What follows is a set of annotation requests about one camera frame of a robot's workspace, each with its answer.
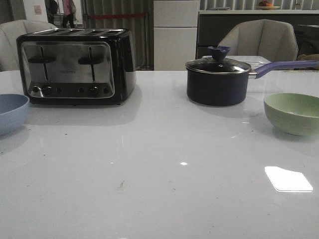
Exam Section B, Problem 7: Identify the white refrigerator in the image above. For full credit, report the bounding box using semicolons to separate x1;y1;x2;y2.
154;0;199;71

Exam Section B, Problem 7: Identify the clear plastic container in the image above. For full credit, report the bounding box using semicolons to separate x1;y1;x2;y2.
202;55;272;66

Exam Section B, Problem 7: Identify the red barrier tape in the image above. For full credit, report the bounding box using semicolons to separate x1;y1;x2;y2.
88;13;145;19

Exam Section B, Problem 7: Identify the beige armchair left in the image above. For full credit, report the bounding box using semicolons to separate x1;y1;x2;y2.
0;19;56;72

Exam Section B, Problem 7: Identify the blue bowl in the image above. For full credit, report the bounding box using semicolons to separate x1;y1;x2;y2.
0;94;29;135

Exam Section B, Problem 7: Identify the person in dark clothes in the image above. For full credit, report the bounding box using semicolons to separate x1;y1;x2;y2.
44;0;58;24

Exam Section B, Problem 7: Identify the dark blue saucepan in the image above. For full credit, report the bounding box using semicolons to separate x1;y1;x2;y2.
186;60;319;107

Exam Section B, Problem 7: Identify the beige armchair right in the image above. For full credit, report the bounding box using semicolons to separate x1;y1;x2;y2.
218;19;299;62

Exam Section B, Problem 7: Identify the person in pink top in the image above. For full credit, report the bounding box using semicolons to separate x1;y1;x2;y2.
62;0;76;28

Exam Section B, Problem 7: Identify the black chrome four-slot toaster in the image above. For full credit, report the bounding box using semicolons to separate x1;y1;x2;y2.
16;28;137;105

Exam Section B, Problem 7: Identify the grey counter cabinet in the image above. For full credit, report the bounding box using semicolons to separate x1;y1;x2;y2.
196;9;319;58

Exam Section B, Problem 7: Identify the beige armchair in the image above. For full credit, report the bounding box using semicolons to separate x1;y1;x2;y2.
0;19;56;72
218;19;299;62

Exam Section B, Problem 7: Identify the fruit plate on counter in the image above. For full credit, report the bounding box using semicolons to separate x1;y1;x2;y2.
257;0;280;10

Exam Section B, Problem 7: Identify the green bowl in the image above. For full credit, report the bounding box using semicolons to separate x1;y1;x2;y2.
264;93;319;136

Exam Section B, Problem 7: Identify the glass pot lid blue knob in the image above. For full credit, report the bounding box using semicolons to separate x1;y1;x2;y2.
185;46;251;74

